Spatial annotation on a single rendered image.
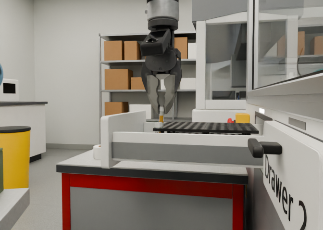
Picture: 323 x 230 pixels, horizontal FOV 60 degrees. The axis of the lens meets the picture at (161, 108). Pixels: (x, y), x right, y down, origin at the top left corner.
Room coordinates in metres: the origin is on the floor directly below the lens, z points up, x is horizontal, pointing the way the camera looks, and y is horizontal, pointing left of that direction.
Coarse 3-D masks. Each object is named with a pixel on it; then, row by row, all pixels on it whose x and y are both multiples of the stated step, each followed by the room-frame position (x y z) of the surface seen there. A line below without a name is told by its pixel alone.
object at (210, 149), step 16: (144, 128) 0.83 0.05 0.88; (112, 144) 0.59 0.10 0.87; (128, 144) 0.58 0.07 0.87; (144, 144) 0.58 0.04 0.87; (160, 144) 0.57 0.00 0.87; (176, 144) 0.56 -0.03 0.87; (192, 144) 0.56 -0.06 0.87; (208, 144) 0.55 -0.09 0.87; (224, 144) 0.54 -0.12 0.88; (240, 144) 0.54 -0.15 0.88; (128, 160) 0.59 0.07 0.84; (144, 160) 0.58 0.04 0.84; (160, 160) 0.57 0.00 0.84; (176, 160) 0.56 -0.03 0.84; (192, 160) 0.55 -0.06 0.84; (208, 160) 0.55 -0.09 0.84; (224, 160) 0.54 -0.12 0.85; (240, 160) 0.53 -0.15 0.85; (256, 160) 0.53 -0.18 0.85
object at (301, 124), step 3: (288, 117) 0.38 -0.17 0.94; (288, 120) 0.38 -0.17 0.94; (291, 120) 0.36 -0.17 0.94; (294, 120) 0.35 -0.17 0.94; (297, 120) 0.33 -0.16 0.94; (288, 123) 0.38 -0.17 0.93; (291, 123) 0.36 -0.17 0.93; (294, 123) 0.35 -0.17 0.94; (297, 123) 0.33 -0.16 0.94; (300, 123) 0.32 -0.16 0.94; (303, 123) 0.31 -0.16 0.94; (297, 126) 0.33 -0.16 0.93; (300, 126) 0.32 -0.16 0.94; (303, 126) 0.31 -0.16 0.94; (303, 129) 0.31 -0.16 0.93
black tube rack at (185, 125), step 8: (168, 128) 0.61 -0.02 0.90; (176, 128) 0.60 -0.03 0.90; (184, 128) 0.61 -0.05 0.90; (192, 128) 0.61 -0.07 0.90; (200, 128) 0.60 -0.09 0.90; (208, 128) 0.61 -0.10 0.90; (216, 128) 0.61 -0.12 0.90; (224, 128) 0.61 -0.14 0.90; (232, 128) 0.60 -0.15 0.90; (240, 128) 0.60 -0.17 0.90; (248, 128) 0.60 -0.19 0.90; (256, 128) 0.61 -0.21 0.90
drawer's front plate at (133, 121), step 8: (128, 112) 0.74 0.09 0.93; (136, 112) 0.76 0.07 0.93; (144, 112) 0.84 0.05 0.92; (104, 120) 0.58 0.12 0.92; (112, 120) 0.60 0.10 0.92; (120, 120) 0.64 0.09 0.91; (128, 120) 0.70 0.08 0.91; (136, 120) 0.76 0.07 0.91; (144, 120) 0.84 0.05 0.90; (104, 128) 0.58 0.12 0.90; (112, 128) 0.60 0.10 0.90; (120, 128) 0.64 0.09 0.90; (128, 128) 0.70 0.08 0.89; (136, 128) 0.76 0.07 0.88; (104, 136) 0.58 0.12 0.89; (104, 144) 0.58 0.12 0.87; (104, 152) 0.58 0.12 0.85; (104, 160) 0.58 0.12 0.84; (112, 160) 0.60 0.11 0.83
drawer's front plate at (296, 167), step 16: (272, 128) 0.40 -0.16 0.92; (288, 128) 0.35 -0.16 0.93; (288, 144) 0.30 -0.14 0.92; (304, 144) 0.24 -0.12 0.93; (320, 144) 0.24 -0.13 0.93; (272, 160) 0.40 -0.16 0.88; (288, 160) 0.30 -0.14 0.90; (304, 160) 0.24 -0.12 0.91; (320, 160) 0.20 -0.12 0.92; (272, 176) 0.40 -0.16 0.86; (288, 176) 0.30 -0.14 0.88; (304, 176) 0.24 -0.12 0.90; (320, 176) 0.20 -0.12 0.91; (272, 192) 0.39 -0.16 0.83; (288, 192) 0.30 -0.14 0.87; (304, 192) 0.24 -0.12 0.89; (320, 192) 0.20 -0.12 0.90; (288, 208) 0.30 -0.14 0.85; (320, 208) 0.20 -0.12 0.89; (288, 224) 0.29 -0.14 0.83; (320, 224) 0.20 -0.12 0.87
